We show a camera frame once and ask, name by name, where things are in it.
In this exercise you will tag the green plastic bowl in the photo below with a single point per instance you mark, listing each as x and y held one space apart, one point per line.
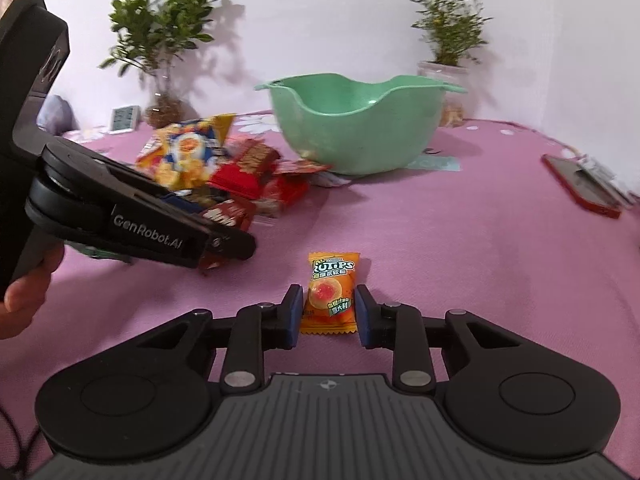
360 130

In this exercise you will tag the red phone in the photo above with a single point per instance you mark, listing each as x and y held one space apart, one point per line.
580 187

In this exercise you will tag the broad-leaf plant in glass vase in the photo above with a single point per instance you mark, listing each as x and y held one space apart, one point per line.
165 35

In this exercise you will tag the white digital thermometer clock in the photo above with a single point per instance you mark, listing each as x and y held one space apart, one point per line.
123 119

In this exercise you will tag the small red snack packet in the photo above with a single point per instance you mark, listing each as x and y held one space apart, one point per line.
210 264

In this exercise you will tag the pink floral blanket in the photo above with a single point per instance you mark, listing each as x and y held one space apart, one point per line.
450 260

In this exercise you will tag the orange candy packet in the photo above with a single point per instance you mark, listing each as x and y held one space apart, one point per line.
330 300

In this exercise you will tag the red biscuit packet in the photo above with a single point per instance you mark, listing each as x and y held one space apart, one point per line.
247 165

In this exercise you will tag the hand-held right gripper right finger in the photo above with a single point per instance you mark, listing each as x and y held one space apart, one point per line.
364 317

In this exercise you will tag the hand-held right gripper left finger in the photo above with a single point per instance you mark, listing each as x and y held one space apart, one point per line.
292 317

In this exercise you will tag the person's left hand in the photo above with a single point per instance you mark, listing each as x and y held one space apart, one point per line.
25 305

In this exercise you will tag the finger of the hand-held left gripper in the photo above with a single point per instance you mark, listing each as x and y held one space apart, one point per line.
232 246

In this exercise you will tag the yellow chip bag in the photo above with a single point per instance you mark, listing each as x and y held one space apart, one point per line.
187 152

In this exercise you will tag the bright red snack packet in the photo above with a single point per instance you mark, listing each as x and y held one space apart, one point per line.
290 185

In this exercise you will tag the blue-grey cloth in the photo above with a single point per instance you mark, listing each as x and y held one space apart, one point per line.
57 117

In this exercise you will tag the right potted plant white pot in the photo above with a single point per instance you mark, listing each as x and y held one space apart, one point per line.
447 15

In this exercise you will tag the dark red chocolate packet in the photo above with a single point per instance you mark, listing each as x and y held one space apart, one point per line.
230 212

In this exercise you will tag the small white wrapper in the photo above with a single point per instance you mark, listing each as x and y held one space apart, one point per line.
334 180

